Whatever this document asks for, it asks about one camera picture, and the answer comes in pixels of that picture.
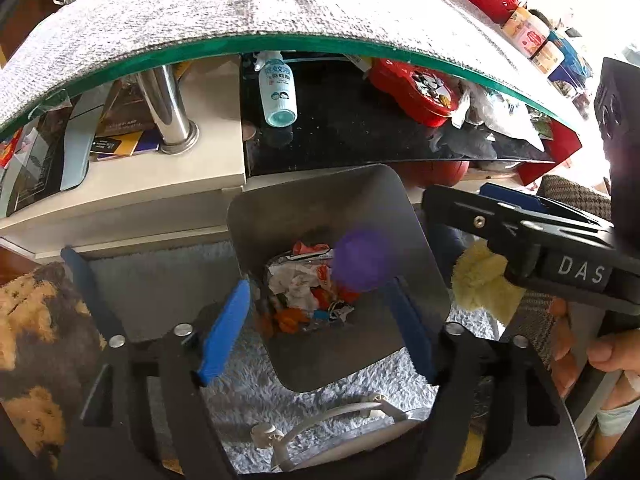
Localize orange snack packet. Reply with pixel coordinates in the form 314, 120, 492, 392
276, 309, 307, 334

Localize grey table mat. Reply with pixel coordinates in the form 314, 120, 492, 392
0, 0, 587, 129

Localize basketball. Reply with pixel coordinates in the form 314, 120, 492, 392
400, 159, 472, 189

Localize white plastic hanger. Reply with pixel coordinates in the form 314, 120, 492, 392
251, 394, 417, 472

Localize chrome table leg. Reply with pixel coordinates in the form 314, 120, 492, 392
136, 64, 200, 156

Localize yellow dark book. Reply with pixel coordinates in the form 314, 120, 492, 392
90, 127, 161, 162

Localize red cartoon tin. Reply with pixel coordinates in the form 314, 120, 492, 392
369, 57, 462, 129

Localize white low cabinet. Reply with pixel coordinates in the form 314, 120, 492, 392
0, 55, 247, 262

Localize purple ball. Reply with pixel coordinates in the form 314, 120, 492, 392
331, 227, 397, 294

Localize cream tin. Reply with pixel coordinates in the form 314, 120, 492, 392
530, 40, 564, 74

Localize person's right hand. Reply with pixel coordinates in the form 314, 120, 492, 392
547, 297, 640, 401

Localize white plastic bag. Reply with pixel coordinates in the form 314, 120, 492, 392
452, 82, 547, 152

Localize blue box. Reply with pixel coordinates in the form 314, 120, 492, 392
547, 30, 594, 84

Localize brown yellow patterned blanket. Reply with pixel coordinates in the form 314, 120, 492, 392
0, 262, 109, 472

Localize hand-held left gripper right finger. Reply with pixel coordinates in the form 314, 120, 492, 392
384, 276, 587, 480

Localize red box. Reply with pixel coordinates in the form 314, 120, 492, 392
517, 120, 584, 187

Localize yellow plush toy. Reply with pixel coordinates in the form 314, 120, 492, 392
452, 239, 524, 329

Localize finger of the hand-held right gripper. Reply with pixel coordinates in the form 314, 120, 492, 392
421, 185, 543, 263
478, 182, 615, 233

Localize grey fluffy rug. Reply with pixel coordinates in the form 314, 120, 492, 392
90, 240, 502, 476

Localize blue white bottle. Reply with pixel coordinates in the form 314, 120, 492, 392
254, 51, 299, 129

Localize white tissue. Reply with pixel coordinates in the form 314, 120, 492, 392
268, 259, 321, 312

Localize black glass shelf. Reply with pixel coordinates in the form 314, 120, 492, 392
240, 52, 557, 179

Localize round snack canisters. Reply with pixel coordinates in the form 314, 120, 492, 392
502, 7, 552, 57

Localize steel trash bin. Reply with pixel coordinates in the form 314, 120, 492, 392
226, 163, 454, 394

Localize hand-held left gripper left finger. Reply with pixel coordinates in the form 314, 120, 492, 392
30, 279, 252, 480

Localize person's right forearm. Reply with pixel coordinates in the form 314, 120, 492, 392
595, 370, 640, 462

